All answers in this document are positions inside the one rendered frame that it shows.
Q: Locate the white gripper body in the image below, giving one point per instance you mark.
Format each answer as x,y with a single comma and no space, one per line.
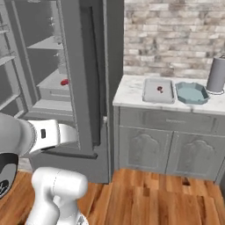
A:
68,134

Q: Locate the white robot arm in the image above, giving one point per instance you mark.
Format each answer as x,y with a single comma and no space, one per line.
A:
49,187

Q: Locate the grey counter cabinet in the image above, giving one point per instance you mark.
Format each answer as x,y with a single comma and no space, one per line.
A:
117,140

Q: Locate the red steak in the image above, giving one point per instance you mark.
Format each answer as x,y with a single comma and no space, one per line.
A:
64,82

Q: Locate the small dark red mushroom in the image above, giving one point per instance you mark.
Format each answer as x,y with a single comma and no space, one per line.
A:
160,88

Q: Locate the teal octagonal tupperware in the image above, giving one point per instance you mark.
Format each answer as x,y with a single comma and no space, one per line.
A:
192,93

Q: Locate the grey drawer front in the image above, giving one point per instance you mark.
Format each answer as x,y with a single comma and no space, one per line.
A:
140,118

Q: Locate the grey arched cupboard door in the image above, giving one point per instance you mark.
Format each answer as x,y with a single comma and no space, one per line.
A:
145,149
196,158

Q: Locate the grey fridge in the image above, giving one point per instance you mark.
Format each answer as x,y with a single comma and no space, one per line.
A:
114,58

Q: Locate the grey fridge door with shelves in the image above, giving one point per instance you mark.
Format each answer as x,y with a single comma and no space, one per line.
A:
8,58

